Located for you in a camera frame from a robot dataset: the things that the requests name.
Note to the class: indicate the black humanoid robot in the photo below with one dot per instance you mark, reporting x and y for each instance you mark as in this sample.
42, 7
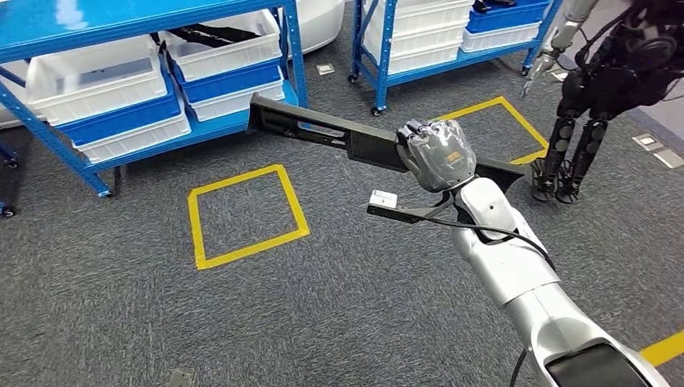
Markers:
614, 80

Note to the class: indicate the yellow floor tape square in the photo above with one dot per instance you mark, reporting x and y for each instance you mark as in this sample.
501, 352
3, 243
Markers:
291, 197
526, 125

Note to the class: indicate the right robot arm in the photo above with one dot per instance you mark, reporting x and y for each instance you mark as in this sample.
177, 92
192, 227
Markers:
513, 267

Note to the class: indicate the yellow floor tape strip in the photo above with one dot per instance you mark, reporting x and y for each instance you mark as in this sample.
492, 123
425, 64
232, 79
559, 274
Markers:
665, 348

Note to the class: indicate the blue metal shelf rack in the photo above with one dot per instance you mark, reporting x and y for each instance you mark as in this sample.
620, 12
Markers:
107, 21
382, 80
6, 157

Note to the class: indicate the white car body red stripe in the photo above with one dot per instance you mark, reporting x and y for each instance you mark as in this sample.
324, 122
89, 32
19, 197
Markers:
320, 18

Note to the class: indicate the long black plastic part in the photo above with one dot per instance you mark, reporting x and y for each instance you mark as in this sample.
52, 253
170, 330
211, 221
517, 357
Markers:
320, 131

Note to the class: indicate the blue plastic bin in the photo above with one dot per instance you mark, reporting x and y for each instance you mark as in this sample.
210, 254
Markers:
123, 120
507, 20
230, 85

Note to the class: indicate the silver floor socket cover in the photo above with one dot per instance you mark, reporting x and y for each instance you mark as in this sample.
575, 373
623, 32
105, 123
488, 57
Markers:
646, 142
183, 378
325, 69
559, 75
669, 158

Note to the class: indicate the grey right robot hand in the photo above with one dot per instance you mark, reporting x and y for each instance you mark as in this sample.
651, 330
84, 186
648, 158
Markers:
443, 157

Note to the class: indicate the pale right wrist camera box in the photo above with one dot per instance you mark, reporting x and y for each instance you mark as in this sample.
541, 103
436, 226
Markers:
383, 199

